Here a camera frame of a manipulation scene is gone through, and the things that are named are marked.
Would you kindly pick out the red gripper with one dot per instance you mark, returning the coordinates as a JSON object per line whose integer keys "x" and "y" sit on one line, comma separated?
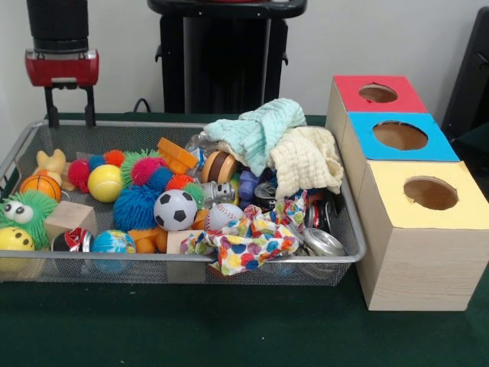
{"x": 61, "y": 70}

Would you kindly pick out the yellow duck plush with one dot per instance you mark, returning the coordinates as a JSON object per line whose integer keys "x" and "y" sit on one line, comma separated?
{"x": 53, "y": 164}

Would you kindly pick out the multicolour spiky caterpillar toy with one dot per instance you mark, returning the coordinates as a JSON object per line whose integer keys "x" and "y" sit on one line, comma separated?
{"x": 149, "y": 170}

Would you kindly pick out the orange plastic tray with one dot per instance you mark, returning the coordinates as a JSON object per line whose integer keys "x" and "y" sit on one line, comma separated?
{"x": 177, "y": 156}

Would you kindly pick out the light blue waffle cloth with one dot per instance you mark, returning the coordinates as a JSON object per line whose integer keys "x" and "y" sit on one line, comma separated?
{"x": 263, "y": 134}

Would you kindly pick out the cream waffle cloth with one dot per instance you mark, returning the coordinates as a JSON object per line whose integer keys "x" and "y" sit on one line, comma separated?
{"x": 305, "y": 160}

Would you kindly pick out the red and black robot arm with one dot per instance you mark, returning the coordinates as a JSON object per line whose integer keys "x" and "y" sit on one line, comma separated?
{"x": 57, "y": 23}

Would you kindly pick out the clear mesh bin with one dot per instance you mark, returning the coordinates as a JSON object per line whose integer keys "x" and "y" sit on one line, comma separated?
{"x": 305, "y": 273}

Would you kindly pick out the wooden box with three holes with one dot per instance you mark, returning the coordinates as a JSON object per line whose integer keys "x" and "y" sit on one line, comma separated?
{"x": 420, "y": 267}

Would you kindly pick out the plain yellow ball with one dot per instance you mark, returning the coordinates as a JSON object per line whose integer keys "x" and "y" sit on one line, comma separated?
{"x": 105, "y": 183}

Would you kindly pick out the green googly-eyed puffer ball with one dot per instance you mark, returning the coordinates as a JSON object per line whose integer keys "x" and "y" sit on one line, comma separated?
{"x": 23, "y": 214}

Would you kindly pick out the large blue spiky ball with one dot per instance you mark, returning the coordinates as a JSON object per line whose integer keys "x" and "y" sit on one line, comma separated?
{"x": 133, "y": 210}

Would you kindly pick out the black and white soccer ball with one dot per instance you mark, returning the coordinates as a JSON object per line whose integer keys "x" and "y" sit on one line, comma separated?
{"x": 175, "y": 210}

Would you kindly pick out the white baseball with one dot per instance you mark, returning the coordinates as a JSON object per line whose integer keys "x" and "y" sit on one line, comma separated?
{"x": 223, "y": 216}

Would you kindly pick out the colourful spotted cloth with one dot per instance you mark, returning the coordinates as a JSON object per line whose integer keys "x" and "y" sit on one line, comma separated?
{"x": 244, "y": 248}

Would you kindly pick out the dark green table cloth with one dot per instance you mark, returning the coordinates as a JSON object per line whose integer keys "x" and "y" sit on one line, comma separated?
{"x": 191, "y": 325}

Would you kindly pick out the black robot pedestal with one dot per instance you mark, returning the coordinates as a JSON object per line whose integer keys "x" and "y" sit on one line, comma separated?
{"x": 229, "y": 76}

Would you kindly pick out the black furniture frame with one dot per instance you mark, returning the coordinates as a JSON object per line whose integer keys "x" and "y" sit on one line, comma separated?
{"x": 470, "y": 76}

